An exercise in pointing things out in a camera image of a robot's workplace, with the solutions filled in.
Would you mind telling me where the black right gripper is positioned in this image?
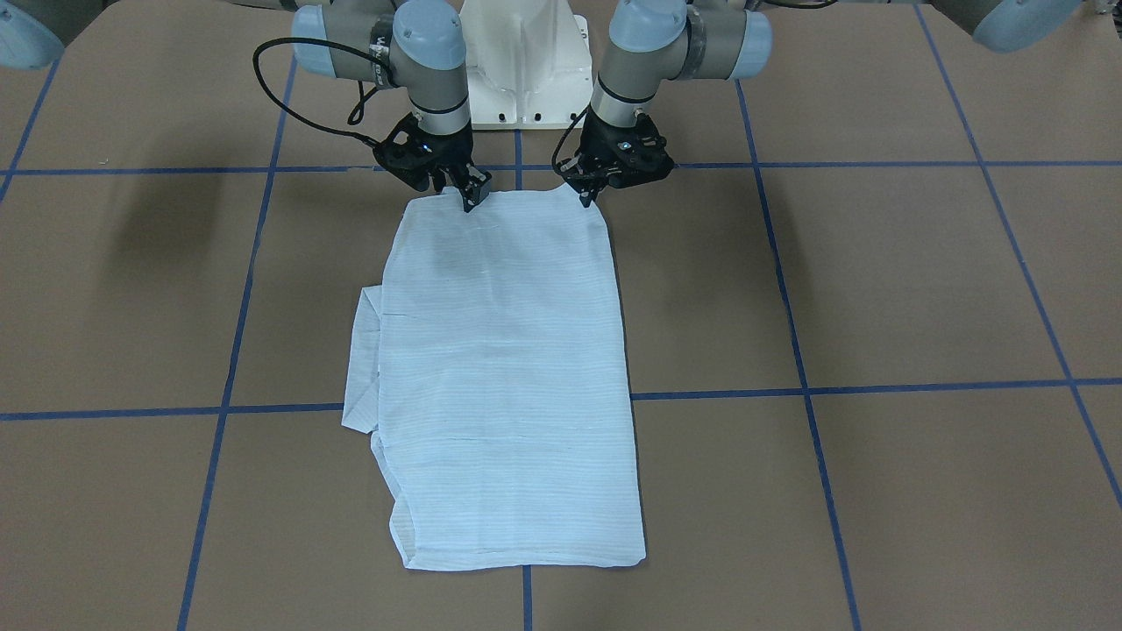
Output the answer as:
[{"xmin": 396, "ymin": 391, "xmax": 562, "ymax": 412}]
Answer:
[{"xmin": 373, "ymin": 113, "xmax": 493, "ymax": 213}]

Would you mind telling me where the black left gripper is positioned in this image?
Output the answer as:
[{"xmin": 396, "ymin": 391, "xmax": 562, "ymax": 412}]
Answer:
[{"xmin": 557, "ymin": 112, "xmax": 675, "ymax": 209}]

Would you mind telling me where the light blue button shirt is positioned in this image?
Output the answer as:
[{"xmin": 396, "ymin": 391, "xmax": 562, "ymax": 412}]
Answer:
[{"xmin": 342, "ymin": 185, "xmax": 646, "ymax": 571}]

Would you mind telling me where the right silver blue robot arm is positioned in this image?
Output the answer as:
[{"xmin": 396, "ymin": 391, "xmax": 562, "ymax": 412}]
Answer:
[{"xmin": 248, "ymin": 1, "xmax": 493, "ymax": 212}]

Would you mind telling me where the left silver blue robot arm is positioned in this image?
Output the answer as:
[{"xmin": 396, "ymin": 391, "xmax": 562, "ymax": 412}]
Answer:
[{"xmin": 552, "ymin": 1, "xmax": 833, "ymax": 208}]

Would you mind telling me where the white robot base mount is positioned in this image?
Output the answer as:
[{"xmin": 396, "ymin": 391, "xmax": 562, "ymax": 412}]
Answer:
[{"xmin": 459, "ymin": 1, "xmax": 594, "ymax": 131}]

